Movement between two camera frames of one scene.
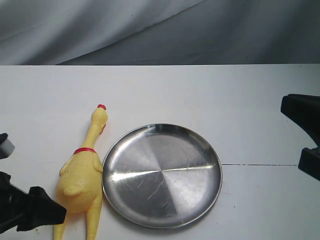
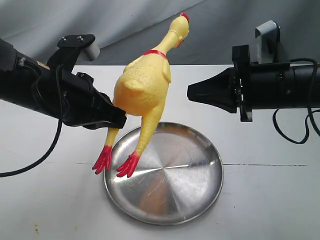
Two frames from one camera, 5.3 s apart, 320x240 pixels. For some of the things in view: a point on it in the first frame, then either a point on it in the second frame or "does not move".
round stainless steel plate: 162,176 does not move
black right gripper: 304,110 to 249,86
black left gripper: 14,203 to 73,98
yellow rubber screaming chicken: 78,189 to 140,89
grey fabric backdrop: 159,32 does not move
